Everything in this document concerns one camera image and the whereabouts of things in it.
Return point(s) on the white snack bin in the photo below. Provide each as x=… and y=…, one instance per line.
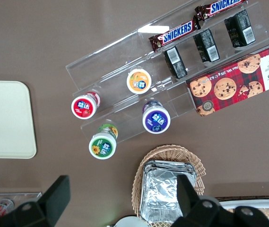
x=254, y=202

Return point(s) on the clear acrylic bottle rack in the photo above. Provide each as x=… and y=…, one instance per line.
x=30, y=195

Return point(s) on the red cola bottle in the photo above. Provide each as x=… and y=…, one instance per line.
x=4, y=203

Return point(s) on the orange lid gum jar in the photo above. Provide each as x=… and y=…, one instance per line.
x=139, y=81

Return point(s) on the small black barcode box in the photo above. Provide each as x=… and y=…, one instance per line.
x=175, y=62
x=206, y=46
x=239, y=28

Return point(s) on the cream plastic serving tray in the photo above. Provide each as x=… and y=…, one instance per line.
x=6, y=118

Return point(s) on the red lid gum jar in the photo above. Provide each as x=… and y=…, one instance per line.
x=83, y=107

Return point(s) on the clear acrylic stepped display stand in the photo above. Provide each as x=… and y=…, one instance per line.
x=115, y=54

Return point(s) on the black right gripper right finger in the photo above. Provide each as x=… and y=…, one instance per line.
x=188, y=198

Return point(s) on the green lid gum jar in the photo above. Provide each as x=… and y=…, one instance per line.
x=102, y=146

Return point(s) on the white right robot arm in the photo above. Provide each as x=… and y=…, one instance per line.
x=129, y=223

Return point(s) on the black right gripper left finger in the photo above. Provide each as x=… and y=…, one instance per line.
x=54, y=196

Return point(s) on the Snickers chocolate bar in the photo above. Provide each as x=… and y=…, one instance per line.
x=174, y=35
x=221, y=7

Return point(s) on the silver foil container stack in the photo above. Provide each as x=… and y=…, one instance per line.
x=160, y=186

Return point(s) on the red Walkers cookie box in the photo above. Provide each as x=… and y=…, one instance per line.
x=231, y=85

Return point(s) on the oval wicker basket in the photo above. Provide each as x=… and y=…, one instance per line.
x=195, y=163

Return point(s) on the purple lid gum jar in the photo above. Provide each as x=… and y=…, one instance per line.
x=156, y=119

